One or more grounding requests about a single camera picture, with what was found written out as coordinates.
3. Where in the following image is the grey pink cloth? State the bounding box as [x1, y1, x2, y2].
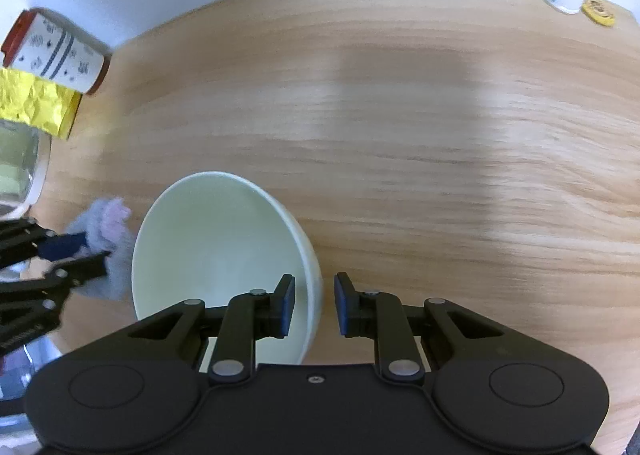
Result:
[65, 197, 134, 301]

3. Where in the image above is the pale green bowl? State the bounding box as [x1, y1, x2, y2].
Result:
[131, 172, 322, 364]

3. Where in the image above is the glass pitcher white lid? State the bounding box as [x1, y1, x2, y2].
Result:
[1, 120, 52, 221]

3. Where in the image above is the yellow foil bag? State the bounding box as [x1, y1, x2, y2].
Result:
[0, 68, 82, 140]

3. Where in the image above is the red lidded patterned tumbler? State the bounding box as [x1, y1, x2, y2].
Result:
[1, 8, 110, 95]

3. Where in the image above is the small yellow round object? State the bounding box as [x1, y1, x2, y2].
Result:
[582, 0, 616, 27]

